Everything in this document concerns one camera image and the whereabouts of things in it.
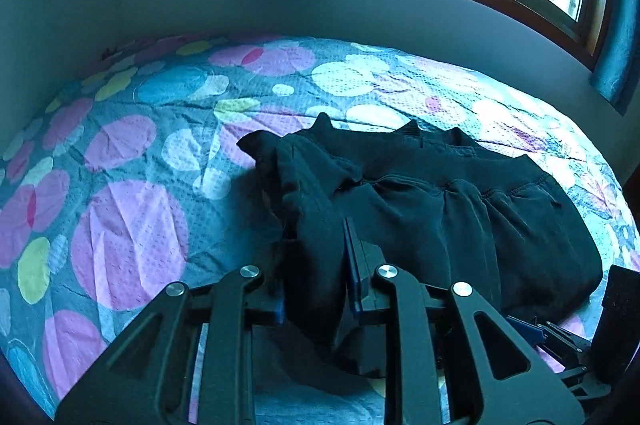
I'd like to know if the black sweatshirt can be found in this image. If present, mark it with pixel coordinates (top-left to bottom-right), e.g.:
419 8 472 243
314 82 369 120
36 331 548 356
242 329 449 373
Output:
239 115 603 377

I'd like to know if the polka dot bed sheet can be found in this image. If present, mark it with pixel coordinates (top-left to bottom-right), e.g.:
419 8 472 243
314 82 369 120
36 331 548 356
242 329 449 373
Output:
1 34 639 424

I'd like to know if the blue curtain right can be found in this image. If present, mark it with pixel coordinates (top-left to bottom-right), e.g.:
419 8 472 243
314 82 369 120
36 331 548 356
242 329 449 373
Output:
590 0 639 116

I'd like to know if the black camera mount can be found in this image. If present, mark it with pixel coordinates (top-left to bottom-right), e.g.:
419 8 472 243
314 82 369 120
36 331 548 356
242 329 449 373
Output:
590 266 639 385

